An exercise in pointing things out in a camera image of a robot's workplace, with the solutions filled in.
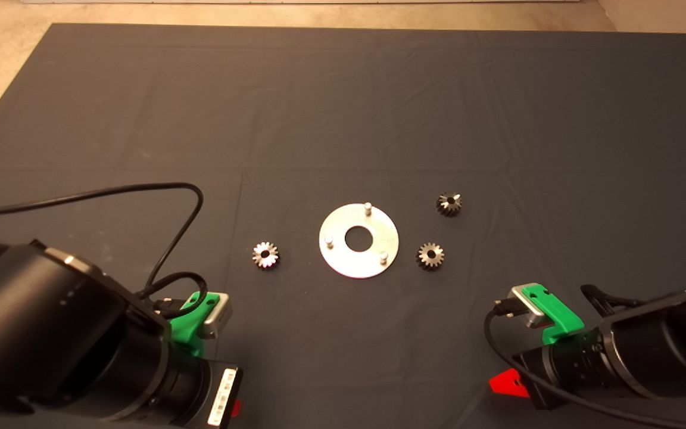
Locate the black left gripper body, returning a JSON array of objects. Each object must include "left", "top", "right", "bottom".
[{"left": 164, "top": 357, "right": 242, "bottom": 429}]

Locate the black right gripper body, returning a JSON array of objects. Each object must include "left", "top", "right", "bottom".
[{"left": 513, "top": 331, "right": 615, "bottom": 412}]

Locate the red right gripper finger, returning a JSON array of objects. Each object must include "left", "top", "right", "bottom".
[{"left": 489, "top": 368, "right": 530, "bottom": 399}]

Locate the small steel bevel gear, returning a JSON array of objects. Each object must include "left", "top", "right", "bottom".
[
  {"left": 436, "top": 192, "right": 463, "bottom": 217},
  {"left": 417, "top": 242, "right": 445, "bottom": 271},
  {"left": 252, "top": 241, "right": 280, "bottom": 269}
]

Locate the round metal carrier plate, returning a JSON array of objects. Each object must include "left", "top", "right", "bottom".
[{"left": 319, "top": 203, "right": 400, "bottom": 279}]

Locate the dark grey table cloth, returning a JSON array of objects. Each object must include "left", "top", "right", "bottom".
[{"left": 0, "top": 23, "right": 686, "bottom": 429}]

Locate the green right camera mount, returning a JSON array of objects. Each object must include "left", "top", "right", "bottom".
[{"left": 525, "top": 284, "right": 585, "bottom": 345}]

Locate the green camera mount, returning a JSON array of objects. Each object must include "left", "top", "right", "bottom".
[
  {"left": 169, "top": 291, "right": 222, "bottom": 358},
  {"left": 525, "top": 284, "right": 585, "bottom": 345}
]

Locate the green left camera mount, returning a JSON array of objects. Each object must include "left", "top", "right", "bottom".
[{"left": 169, "top": 291, "right": 222, "bottom": 358}]

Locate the black right camera cable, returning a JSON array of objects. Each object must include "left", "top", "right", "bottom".
[{"left": 484, "top": 247, "right": 686, "bottom": 429}]

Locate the black camera cable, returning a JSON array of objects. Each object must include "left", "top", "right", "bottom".
[
  {"left": 484, "top": 247, "right": 686, "bottom": 429},
  {"left": 0, "top": 182, "right": 208, "bottom": 319}
]

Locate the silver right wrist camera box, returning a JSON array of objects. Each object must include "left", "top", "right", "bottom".
[{"left": 510, "top": 283, "right": 549, "bottom": 329}]

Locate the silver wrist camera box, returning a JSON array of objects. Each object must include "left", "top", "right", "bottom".
[
  {"left": 200, "top": 293, "right": 233, "bottom": 340},
  {"left": 510, "top": 283, "right": 549, "bottom": 329}
]

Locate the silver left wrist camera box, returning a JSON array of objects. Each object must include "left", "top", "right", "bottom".
[{"left": 200, "top": 293, "right": 233, "bottom": 340}]

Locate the black left camera cable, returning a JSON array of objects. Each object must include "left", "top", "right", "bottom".
[{"left": 0, "top": 182, "right": 208, "bottom": 319}]

